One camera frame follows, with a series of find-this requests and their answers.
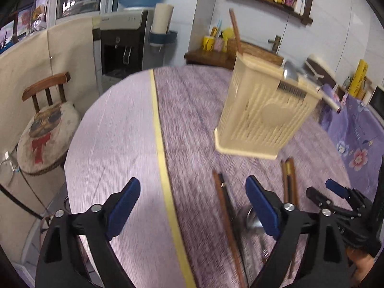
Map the beige plastic utensil holder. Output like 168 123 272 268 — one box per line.
214 51 323 160

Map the purple floral cloth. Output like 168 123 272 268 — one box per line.
319 84 384 192

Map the black cable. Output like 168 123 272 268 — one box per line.
0 171 50 221

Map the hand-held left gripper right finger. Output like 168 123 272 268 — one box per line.
245 174 351 288

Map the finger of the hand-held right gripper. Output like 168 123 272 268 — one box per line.
306 187 360 225
325 178 372 216

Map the person's right hand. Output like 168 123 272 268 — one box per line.
349 246 375 285

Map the cluttered dark shelf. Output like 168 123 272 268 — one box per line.
0 0 54 54

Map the dark wooden counter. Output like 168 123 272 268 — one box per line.
184 49 237 69

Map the blue roll holder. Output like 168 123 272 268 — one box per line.
149 30 178 53

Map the metal spoon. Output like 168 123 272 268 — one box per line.
282 61 300 83
245 206 270 264

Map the grey water dispenser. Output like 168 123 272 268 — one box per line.
99 9 155 93

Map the brown wooden chopstick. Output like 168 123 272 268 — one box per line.
212 169 245 288
280 160 290 204
228 8 243 56

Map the black chopstick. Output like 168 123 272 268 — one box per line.
219 172 249 288
286 157 300 278

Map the dark wooden wall shelf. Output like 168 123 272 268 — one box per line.
217 0 320 26

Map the yellow cup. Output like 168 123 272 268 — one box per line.
202 35 216 51

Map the bronze faucet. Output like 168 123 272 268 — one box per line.
268 35 282 53

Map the cream frying pan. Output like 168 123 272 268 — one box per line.
300 53 342 114

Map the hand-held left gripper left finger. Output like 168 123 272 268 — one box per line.
35 177 141 288

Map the beige cloth cover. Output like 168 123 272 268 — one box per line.
0 16 101 258

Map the tall yellow packet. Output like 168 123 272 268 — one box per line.
349 59 368 99

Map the wooden chair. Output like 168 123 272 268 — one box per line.
18 72 83 176

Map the purple striped tablecloth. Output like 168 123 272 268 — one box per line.
64 64 354 288

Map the round printed chair cushion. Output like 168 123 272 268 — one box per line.
16 101 82 174

